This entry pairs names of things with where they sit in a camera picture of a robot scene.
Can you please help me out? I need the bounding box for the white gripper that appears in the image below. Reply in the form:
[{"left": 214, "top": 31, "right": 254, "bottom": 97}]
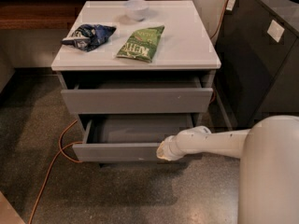
[{"left": 156, "top": 135, "right": 186, "bottom": 161}]

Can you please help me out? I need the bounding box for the grey drawer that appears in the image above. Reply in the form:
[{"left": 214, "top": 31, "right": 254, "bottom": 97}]
[
  {"left": 73, "top": 114, "right": 194, "bottom": 163},
  {"left": 62, "top": 77, "right": 213, "bottom": 114}
]

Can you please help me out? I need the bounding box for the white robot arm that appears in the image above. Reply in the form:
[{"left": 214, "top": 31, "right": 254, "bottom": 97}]
[{"left": 156, "top": 115, "right": 299, "bottom": 224}]

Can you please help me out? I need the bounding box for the grey top drawer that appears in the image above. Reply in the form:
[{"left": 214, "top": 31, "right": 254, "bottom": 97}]
[{"left": 62, "top": 77, "right": 213, "bottom": 114}]

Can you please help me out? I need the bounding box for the grey drawer cabinet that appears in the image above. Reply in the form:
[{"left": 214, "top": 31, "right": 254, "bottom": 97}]
[{"left": 50, "top": 0, "right": 222, "bottom": 135}]

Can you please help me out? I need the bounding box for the green chip bag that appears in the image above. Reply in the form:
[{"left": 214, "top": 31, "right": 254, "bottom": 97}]
[{"left": 116, "top": 25, "right": 164, "bottom": 63}]

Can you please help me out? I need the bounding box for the dark grey bin cabinet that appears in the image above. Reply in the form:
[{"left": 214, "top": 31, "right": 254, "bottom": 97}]
[{"left": 215, "top": 0, "right": 299, "bottom": 129}]

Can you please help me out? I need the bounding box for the blue chip bag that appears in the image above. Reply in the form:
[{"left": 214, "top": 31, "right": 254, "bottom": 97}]
[{"left": 61, "top": 24, "right": 116, "bottom": 52}]

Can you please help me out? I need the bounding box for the white bowl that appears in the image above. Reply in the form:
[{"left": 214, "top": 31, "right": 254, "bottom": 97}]
[{"left": 124, "top": 0, "right": 149, "bottom": 21}]

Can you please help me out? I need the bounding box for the white label sticker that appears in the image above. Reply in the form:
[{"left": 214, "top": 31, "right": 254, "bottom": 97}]
[{"left": 267, "top": 20, "right": 285, "bottom": 42}]

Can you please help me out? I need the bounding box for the orange cable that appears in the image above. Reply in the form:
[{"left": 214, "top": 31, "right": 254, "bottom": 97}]
[{"left": 27, "top": 119, "right": 84, "bottom": 224}]

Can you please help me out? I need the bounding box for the white cable tag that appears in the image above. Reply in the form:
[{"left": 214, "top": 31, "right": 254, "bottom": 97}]
[{"left": 226, "top": 0, "right": 235, "bottom": 11}]

